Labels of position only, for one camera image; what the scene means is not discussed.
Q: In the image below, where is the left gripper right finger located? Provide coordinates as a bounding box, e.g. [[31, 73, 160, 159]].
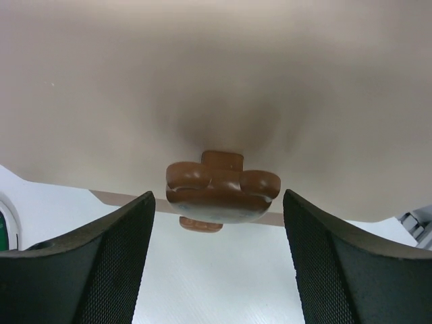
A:
[[283, 190, 431, 323]]

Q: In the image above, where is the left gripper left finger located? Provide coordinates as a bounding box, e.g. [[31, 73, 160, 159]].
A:
[[1, 192, 155, 323]]

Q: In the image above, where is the green sneaker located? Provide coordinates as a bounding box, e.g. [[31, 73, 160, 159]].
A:
[[1, 192, 22, 251]]

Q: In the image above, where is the bear knob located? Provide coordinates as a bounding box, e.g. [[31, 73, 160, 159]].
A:
[[165, 151, 281, 226], [179, 216, 223, 234]]

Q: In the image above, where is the beige drawer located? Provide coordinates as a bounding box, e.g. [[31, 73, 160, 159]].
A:
[[1, 1, 431, 221]]

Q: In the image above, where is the right aluminium frame rail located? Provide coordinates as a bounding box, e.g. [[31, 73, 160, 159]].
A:
[[396, 205, 432, 250]]

